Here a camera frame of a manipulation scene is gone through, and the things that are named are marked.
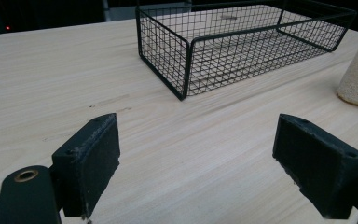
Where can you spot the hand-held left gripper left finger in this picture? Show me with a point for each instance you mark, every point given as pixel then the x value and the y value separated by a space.
pixel 87 168

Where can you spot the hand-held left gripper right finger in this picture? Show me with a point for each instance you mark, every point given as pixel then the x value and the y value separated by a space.
pixel 317 168

